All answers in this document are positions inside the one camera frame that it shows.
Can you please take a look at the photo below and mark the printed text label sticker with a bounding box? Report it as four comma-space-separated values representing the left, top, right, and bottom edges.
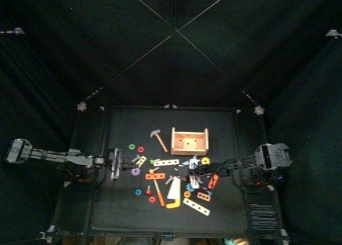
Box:
248, 202, 279, 231

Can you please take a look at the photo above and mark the toy saw yellow handle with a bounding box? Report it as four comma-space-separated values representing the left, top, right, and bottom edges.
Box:
164, 175, 182, 210

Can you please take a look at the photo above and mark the toy hammer grey head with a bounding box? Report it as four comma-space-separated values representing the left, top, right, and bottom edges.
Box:
148, 128, 169, 154

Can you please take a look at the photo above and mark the short beige holed bar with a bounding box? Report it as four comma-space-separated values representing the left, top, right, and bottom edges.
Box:
134, 155, 148, 168

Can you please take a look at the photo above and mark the long orange holed bar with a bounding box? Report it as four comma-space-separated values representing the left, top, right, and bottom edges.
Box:
206, 174, 220, 191

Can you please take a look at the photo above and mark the medium orange holed bar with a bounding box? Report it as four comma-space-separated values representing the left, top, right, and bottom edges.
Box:
144, 172, 166, 181

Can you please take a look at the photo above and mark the thin frame cord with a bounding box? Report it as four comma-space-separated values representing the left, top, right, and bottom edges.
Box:
122, 0, 260, 107
82, 0, 237, 103

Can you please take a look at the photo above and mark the short orange holed bar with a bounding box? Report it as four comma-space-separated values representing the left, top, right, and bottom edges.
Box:
194, 192, 212, 203

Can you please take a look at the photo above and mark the long beige holed bar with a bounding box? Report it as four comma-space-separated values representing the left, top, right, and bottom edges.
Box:
181, 197, 212, 217

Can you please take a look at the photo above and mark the orange handled toy screwdriver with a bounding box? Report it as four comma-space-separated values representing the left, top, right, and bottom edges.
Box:
152, 178, 166, 208

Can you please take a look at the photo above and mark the open wooden toy box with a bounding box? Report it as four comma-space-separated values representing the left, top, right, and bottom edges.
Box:
169, 126, 210, 157

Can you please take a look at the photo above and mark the medium beige holed bar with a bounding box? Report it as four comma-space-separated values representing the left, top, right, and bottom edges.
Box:
153, 158, 180, 167

